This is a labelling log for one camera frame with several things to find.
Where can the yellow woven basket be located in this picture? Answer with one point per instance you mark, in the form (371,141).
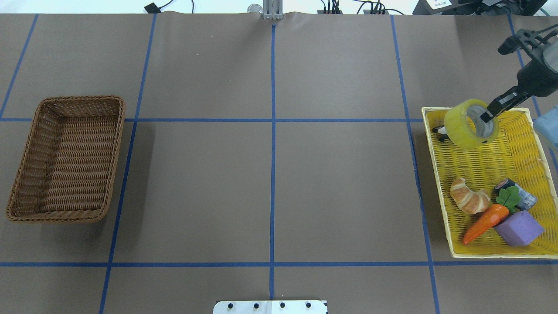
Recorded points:
(516,153)

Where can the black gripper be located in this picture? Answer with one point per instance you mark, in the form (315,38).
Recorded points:
(537,79)

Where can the toy panda figure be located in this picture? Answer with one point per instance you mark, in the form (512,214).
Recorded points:
(441,132)

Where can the toy croissant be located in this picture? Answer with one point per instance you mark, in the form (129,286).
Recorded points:
(467,200)

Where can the purple foam cube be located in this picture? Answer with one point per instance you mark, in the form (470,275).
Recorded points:
(520,229)

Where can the small black desk device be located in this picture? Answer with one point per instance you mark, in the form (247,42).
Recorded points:
(152,8)

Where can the yellow tape roll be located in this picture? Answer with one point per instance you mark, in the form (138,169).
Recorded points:
(466,128)

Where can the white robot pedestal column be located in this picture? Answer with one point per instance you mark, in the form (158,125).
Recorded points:
(271,307)

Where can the orange toy carrot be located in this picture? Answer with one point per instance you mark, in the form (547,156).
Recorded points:
(494,215)

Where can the small dark labelled jar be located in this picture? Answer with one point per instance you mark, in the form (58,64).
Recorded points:
(525,199)

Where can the brown wicker basket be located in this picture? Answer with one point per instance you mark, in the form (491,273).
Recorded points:
(69,162)

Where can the aluminium frame post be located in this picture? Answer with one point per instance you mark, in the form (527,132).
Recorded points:
(272,10)

